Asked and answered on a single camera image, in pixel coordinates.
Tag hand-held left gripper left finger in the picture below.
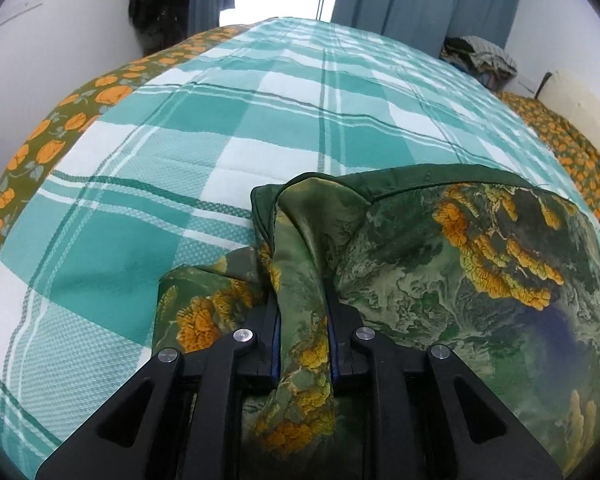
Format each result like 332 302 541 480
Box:
35 296 282 480

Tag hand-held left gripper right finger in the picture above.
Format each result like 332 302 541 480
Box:
324 278 565 480

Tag green landscape print jacket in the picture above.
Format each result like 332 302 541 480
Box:
152 165 600 480

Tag pile of clothes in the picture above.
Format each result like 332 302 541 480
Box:
439 35 519 92

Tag green plaid blanket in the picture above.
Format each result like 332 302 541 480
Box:
0 16 600 480

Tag orange floral bed sheet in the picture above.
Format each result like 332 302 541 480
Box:
0 25 244 297

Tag orange floral quilt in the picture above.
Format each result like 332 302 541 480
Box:
497 90 600 241

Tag cream headboard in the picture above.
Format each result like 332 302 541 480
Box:
539 70 600 162

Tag wide blue curtain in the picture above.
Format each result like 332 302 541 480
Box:
330 0 526 59

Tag dark clothes hung on wall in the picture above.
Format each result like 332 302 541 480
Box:
128 0 194 56

